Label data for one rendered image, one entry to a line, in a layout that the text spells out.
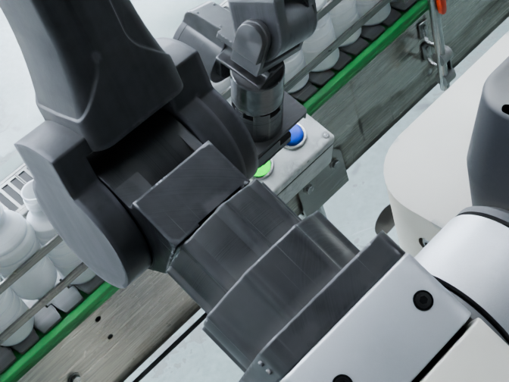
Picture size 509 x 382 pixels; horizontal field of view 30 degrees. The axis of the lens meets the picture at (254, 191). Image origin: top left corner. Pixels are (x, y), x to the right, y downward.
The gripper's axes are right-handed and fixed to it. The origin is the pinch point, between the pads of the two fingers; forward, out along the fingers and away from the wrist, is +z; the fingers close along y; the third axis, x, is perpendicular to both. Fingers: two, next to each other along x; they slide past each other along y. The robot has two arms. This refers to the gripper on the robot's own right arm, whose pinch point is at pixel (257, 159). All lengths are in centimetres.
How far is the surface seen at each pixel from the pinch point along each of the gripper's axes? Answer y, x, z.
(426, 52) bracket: -42.8, -3.7, 24.5
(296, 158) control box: -4.5, 2.5, 2.1
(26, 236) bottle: 25.5, -14.6, 4.8
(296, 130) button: -6.9, 0.2, 1.1
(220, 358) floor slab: -4, -16, 126
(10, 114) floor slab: -22, -136, 169
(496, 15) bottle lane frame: -61, -2, 30
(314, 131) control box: -8.9, 1.6, 2.1
